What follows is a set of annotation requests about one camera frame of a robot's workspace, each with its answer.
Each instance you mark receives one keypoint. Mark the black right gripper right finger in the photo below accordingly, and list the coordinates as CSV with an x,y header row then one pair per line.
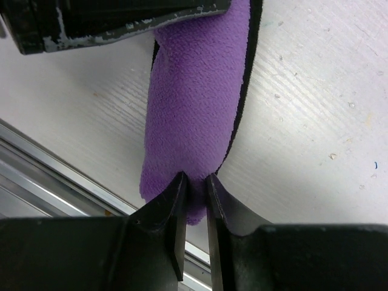
x,y
249,253

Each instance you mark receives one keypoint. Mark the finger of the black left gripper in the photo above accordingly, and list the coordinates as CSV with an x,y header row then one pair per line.
x,y
53,26

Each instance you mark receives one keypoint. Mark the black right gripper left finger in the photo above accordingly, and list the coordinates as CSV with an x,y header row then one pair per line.
x,y
142,251

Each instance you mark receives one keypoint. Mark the black and purple towel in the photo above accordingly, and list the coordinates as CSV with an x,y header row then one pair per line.
x,y
198,87

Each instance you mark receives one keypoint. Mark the aluminium mounting rail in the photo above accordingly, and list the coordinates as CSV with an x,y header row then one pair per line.
x,y
37,184

